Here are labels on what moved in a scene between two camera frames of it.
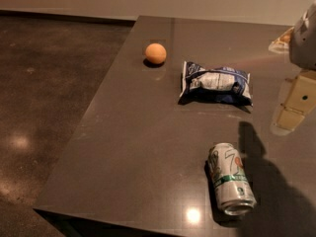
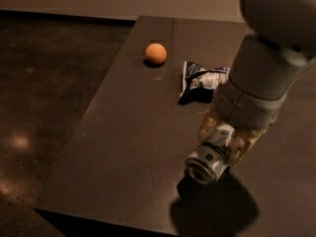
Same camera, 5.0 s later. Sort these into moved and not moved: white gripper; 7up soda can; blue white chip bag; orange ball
Moved: white gripper; 7up soda can
Not moved: blue white chip bag; orange ball
